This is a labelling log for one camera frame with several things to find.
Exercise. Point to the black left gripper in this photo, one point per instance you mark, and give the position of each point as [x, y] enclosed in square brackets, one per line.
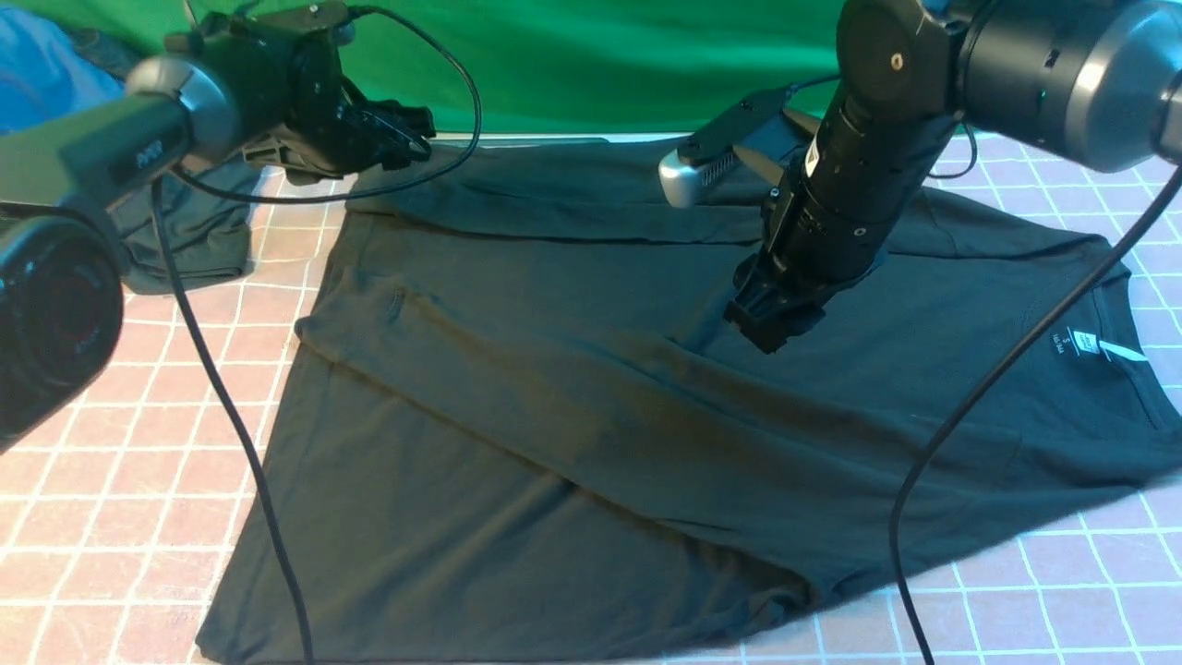
[332, 134]

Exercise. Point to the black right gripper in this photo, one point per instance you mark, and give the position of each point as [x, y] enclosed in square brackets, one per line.
[769, 308]

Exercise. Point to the dark gray long-sleeve shirt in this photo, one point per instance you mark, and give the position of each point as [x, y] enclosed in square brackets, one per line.
[517, 427]

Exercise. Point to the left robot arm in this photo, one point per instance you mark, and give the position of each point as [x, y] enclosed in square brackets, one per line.
[269, 87]

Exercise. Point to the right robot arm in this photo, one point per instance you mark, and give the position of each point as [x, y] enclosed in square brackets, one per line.
[1094, 82]

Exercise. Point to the crumpled dark gray garment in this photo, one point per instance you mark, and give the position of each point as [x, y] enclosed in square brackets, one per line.
[210, 237]

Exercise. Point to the green backdrop cloth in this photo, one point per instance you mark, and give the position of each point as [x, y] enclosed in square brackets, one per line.
[550, 66]

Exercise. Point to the blue cloth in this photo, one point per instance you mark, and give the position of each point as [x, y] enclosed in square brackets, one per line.
[42, 76]

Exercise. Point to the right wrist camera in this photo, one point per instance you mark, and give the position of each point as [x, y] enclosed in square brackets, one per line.
[760, 132]

